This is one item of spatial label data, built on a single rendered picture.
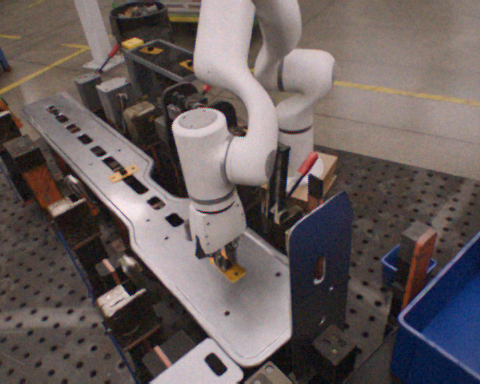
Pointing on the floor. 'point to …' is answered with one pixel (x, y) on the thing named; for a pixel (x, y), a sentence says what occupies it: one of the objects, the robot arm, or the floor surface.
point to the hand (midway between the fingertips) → (225, 256)
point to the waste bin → (142, 25)
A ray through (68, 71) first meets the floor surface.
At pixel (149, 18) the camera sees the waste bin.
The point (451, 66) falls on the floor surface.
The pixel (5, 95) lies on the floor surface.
